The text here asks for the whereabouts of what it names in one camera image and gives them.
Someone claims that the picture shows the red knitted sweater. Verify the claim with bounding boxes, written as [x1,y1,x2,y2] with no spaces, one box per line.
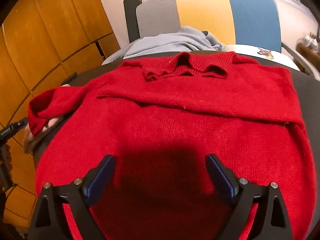
[28,52,317,239]

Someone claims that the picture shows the person's left hand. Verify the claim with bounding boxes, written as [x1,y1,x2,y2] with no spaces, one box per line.
[23,115,65,154]

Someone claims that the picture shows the wooden cabinet doors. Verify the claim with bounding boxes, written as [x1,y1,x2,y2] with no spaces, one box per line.
[0,0,121,228]

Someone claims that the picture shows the white cushion with print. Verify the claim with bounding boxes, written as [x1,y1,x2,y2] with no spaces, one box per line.
[223,44,299,71]

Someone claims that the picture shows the wooden shelf with clutter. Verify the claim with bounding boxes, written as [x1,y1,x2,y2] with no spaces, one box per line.
[296,32,319,70]

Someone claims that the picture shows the light blue folded garment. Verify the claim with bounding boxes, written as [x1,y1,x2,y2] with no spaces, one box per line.
[101,25,225,66]

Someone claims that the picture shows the black sofa armrest post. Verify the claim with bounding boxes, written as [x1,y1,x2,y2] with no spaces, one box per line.
[123,0,142,43]

